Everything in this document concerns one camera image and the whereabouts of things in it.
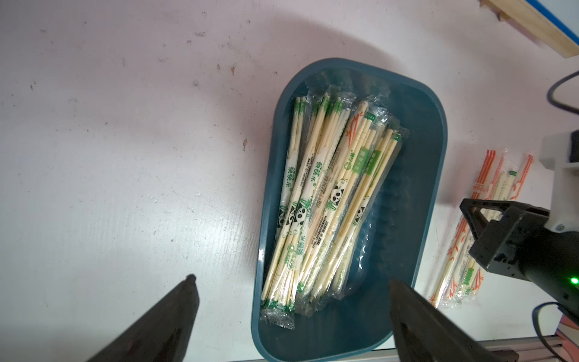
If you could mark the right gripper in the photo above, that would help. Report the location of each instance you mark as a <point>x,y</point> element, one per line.
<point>545,258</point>

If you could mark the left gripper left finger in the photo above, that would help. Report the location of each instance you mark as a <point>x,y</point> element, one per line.
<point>163,333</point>

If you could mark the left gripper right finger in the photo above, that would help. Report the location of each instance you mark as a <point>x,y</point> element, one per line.
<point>422,333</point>

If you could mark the red print chopstick pack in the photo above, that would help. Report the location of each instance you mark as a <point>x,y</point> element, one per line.
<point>507,217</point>

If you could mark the teal storage box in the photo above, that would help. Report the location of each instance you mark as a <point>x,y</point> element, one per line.
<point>392,237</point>

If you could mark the green band chopstick pack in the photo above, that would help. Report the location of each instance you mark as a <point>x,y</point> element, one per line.
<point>328,115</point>

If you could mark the green print chopstick pack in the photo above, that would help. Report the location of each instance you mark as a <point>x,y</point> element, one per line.
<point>297,138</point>

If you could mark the white board blue frame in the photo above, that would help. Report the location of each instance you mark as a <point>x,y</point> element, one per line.
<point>537,21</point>

